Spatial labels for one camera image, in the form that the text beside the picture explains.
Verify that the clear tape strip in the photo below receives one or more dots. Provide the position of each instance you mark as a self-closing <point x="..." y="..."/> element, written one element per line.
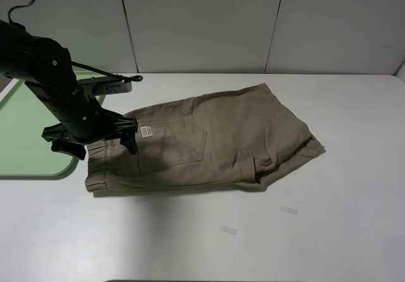
<point x="288" y="210"/>
<point x="229" y="230"/>

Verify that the green plastic tray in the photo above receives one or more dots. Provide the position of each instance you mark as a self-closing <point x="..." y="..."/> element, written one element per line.
<point x="25" y="155"/>

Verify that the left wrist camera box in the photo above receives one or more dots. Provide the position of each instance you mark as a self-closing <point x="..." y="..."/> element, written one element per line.
<point x="95" y="86"/>

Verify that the khaki shorts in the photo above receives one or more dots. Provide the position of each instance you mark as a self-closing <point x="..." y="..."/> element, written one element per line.
<point x="240" y="138"/>

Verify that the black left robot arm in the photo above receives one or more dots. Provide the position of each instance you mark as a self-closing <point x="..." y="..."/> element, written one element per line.
<point x="43" y="60"/>

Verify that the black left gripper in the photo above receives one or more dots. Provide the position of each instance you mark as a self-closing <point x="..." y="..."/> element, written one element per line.
<point x="82" y="120"/>

